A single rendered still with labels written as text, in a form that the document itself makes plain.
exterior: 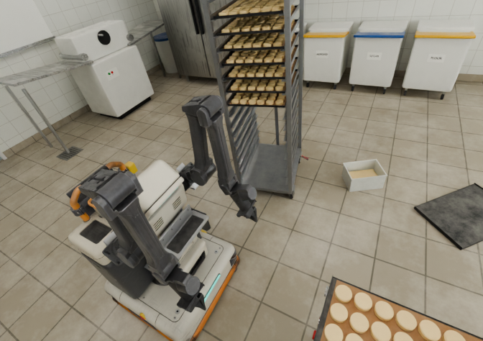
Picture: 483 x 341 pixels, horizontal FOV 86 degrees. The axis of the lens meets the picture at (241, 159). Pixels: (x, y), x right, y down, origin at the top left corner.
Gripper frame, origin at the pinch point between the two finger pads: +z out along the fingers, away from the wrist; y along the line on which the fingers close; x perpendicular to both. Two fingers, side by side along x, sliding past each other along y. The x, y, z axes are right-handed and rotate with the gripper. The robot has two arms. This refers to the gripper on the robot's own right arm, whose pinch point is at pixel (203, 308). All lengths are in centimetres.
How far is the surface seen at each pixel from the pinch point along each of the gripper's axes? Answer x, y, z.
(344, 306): -48, 17, 6
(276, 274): 32, 57, 70
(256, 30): 0, 121, -72
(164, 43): 318, 343, -135
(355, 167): 3, 176, 74
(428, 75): -48, 341, 73
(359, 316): -52, 16, 8
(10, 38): 329, 136, -217
